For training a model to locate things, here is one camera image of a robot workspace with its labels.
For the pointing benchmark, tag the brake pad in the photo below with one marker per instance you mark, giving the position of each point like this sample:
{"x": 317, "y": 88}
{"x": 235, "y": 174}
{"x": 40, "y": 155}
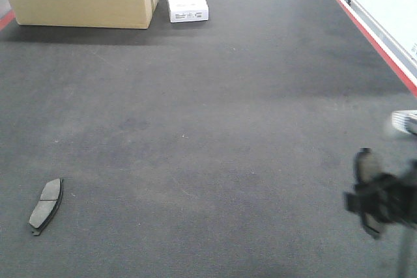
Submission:
{"x": 366, "y": 169}
{"x": 48, "y": 204}

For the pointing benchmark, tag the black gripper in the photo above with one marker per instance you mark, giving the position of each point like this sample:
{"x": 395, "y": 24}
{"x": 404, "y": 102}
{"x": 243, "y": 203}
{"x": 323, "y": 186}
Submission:
{"x": 395, "y": 200}

